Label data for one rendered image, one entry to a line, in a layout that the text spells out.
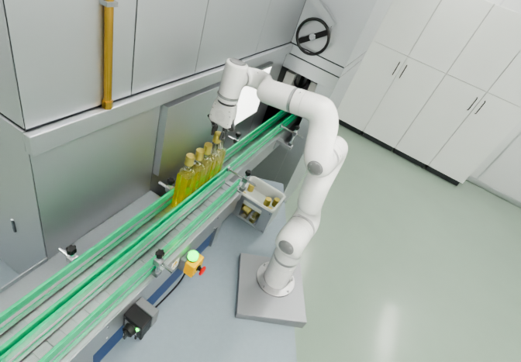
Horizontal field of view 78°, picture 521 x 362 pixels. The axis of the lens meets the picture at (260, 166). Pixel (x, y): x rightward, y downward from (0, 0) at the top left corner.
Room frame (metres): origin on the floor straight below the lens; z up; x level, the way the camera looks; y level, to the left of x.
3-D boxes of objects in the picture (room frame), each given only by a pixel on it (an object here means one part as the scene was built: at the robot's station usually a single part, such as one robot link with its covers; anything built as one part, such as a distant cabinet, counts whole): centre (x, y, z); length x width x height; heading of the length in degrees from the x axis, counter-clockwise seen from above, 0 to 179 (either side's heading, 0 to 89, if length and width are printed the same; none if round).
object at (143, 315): (0.50, 0.19, 0.96); 0.08 x 0.08 x 0.08; 75
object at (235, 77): (1.13, 0.22, 1.62); 0.09 x 0.08 x 0.13; 160
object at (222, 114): (1.13, 0.22, 1.48); 0.10 x 0.07 x 0.11; 74
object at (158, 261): (0.61, 0.18, 1.11); 0.07 x 0.04 x 0.13; 75
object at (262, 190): (1.29, -0.06, 0.97); 0.22 x 0.17 x 0.09; 75
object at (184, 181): (0.96, 0.27, 1.16); 0.06 x 0.06 x 0.21; 74
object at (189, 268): (0.77, 0.12, 0.96); 0.07 x 0.07 x 0.07; 75
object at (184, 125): (1.41, 0.28, 1.32); 0.90 x 0.03 x 0.34; 165
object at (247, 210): (1.30, -0.03, 0.92); 0.27 x 0.17 x 0.15; 75
